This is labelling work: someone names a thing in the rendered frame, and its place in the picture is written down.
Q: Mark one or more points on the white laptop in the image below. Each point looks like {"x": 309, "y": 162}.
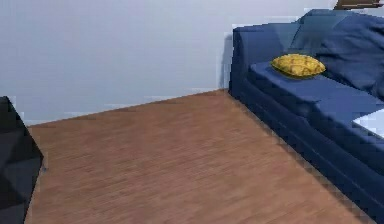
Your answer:
{"x": 372, "y": 123}

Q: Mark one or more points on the dark blue sofa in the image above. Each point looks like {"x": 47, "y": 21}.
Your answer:
{"x": 300, "y": 100}

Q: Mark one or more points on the yellow cushion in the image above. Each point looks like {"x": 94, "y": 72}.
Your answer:
{"x": 297, "y": 65}

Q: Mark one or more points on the brown framed picture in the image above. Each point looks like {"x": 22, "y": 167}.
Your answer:
{"x": 358, "y": 4}

